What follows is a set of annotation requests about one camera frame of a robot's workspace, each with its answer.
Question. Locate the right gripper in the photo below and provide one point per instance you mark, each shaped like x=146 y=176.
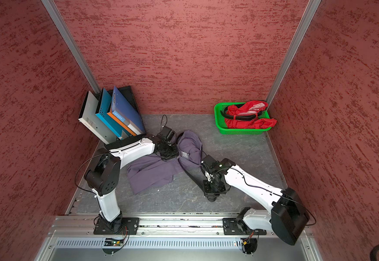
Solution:
x=209 y=193

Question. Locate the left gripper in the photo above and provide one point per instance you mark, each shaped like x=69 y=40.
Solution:
x=175 y=152

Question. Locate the purple trousers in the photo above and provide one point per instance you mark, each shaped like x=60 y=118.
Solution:
x=153 y=171

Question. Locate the green plastic basket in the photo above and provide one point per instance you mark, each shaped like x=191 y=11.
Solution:
x=221 y=124

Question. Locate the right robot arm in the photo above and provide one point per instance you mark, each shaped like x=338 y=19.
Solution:
x=286 y=215

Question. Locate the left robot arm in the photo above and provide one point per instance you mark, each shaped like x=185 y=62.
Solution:
x=104 y=168

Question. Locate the blue orange book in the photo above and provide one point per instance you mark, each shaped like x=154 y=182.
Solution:
x=125 y=112

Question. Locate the black file rack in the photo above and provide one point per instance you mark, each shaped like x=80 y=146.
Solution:
x=128 y=140

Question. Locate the teal book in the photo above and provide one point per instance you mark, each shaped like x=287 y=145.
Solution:
x=103 y=107

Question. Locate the red garment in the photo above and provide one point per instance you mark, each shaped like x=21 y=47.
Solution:
x=259 y=123

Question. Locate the grey white book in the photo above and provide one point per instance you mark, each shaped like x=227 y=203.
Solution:
x=90 y=120

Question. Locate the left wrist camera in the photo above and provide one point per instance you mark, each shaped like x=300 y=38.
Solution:
x=167 y=135

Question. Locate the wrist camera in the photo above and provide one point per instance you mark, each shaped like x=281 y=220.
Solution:
x=167 y=135
x=209 y=164

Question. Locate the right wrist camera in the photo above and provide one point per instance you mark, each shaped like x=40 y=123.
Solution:
x=209 y=164

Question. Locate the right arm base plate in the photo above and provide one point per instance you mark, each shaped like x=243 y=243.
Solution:
x=234 y=227

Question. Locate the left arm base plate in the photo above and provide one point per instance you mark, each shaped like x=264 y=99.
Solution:
x=120 y=226

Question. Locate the aluminium rail frame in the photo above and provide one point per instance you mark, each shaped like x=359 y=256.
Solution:
x=168 y=237

